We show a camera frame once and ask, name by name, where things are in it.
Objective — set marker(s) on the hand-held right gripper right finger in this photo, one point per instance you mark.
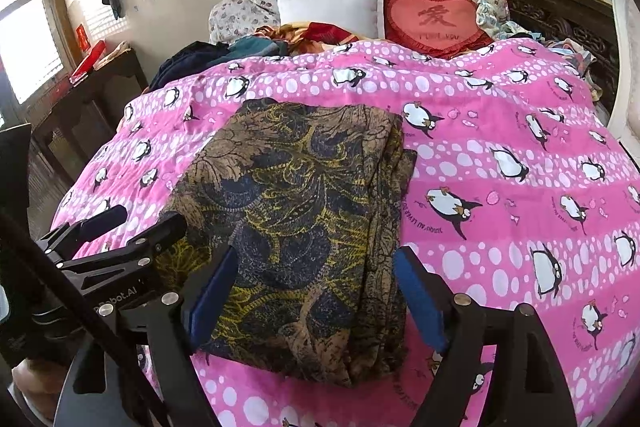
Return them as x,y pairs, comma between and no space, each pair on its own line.
420,302

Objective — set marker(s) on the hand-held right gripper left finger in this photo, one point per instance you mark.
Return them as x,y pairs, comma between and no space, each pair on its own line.
210,299

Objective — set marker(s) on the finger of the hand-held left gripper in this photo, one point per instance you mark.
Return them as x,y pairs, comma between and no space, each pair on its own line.
150,237
102,219

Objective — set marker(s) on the brown floral patterned garment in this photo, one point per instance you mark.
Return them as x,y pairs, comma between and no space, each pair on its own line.
310,207

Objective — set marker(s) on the dark navy clothes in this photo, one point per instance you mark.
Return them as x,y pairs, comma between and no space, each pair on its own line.
190,57

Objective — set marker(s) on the pile of colourful clothes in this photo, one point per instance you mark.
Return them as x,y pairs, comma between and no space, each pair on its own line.
575,62

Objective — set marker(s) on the dark wooden side table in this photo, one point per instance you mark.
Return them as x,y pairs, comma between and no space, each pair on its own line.
85,107

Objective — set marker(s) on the pink penguin print blanket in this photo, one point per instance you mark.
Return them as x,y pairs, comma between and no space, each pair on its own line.
500,207

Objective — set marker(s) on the red box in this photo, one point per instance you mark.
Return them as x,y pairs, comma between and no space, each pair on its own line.
87,63

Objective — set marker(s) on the cream cloth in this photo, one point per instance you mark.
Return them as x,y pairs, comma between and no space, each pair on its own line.
115,54

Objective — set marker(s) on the window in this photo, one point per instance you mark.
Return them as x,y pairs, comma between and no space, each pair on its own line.
30,42

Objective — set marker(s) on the teal cloth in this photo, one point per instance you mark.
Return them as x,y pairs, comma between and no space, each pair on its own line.
255,46

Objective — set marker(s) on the red and yellow blanket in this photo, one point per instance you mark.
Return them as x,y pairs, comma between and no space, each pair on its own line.
320,32

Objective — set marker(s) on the red heart-shaped pillow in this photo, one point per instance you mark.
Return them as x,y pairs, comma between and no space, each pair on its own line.
435,22

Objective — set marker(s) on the white pillow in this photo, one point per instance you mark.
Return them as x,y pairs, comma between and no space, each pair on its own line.
330,7

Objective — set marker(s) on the light blue frilly cloth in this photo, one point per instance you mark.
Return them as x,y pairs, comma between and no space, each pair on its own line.
495,19

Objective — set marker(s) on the carved dark wooden headboard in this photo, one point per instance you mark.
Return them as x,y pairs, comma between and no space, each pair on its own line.
560,17

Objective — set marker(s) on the red wall sticker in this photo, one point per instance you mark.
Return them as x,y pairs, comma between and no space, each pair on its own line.
82,36

